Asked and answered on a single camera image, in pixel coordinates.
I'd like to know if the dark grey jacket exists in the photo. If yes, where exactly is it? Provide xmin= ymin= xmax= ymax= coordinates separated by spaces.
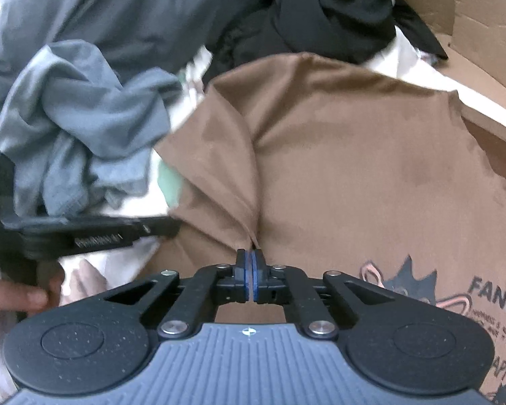
xmin=0 ymin=0 xmax=275 ymax=136

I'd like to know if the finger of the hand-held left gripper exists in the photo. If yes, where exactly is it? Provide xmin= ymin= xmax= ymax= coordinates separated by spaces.
xmin=126 ymin=216 xmax=180 ymax=246

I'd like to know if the white printed blanket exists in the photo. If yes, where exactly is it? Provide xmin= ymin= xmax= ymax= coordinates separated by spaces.
xmin=0 ymin=34 xmax=506 ymax=395

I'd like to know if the person's left hand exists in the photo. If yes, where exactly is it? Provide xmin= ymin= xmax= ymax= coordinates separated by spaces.
xmin=0 ymin=262 xmax=65 ymax=351

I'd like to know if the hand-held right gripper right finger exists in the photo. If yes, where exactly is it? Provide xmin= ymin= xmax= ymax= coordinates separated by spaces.
xmin=252 ymin=250 xmax=426 ymax=340

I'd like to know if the brown cardboard sheet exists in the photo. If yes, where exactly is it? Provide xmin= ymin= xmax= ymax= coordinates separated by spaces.
xmin=369 ymin=0 xmax=506 ymax=153

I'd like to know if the brown printed t-shirt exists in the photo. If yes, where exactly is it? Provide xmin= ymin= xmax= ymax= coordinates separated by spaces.
xmin=145 ymin=53 xmax=506 ymax=405

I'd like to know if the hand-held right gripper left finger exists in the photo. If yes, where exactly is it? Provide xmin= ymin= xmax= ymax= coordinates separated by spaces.
xmin=80 ymin=250 xmax=250 ymax=339

